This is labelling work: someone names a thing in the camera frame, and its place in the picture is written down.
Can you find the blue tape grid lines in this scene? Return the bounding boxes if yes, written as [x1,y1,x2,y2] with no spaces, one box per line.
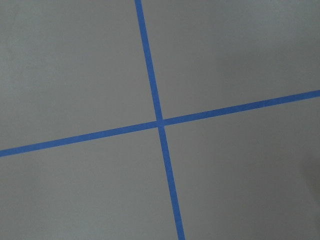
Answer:
[0,0,320,240]

